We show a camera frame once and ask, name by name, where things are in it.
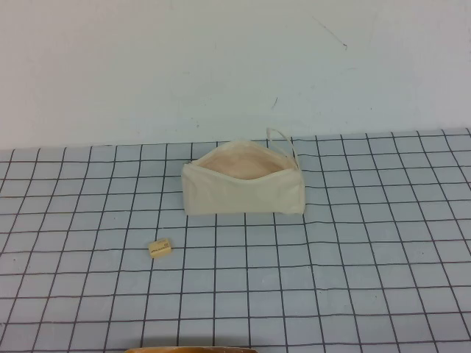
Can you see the small beige eraser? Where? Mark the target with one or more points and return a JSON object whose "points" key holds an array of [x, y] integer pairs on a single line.
{"points": [[160, 248]]}

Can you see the blue grid-lined table mat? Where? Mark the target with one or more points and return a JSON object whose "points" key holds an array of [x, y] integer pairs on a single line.
{"points": [[331, 264]]}

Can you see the cream paper bag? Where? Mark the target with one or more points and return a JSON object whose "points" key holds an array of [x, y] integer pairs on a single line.
{"points": [[235, 195]]}

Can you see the tan curved object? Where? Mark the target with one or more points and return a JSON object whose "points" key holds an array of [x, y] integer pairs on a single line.
{"points": [[191, 350]]}

